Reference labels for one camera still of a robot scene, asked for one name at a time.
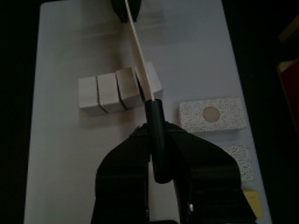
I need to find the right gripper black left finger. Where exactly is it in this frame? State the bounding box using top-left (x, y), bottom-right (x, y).
top-left (91, 123), bottom-right (152, 224)

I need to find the plain speckled rice block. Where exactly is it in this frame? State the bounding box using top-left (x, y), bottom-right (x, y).
top-left (220, 143), bottom-right (256, 182)

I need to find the yellow toy food block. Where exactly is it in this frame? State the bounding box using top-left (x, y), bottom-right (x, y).
top-left (242, 188), bottom-right (267, 220)

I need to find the wooden toy knife black handle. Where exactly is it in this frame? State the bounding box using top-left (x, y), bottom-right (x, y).
top-left (123, 0), bottom-right (174, 185)

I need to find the white cutting board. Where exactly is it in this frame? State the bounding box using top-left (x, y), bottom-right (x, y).
top-left (23, 0), bottom-right (274, 224)

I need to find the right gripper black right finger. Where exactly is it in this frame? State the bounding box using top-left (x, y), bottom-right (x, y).
top-left (164, 122), bottom-right (259, 224)

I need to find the speckled rice block round patch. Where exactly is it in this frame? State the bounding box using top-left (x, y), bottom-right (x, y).
top-left (179, 97), bottom-right (248, 135)

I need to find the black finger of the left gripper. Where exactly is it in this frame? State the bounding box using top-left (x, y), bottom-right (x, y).
top-left (110, 0), bottom-right (143, 24)

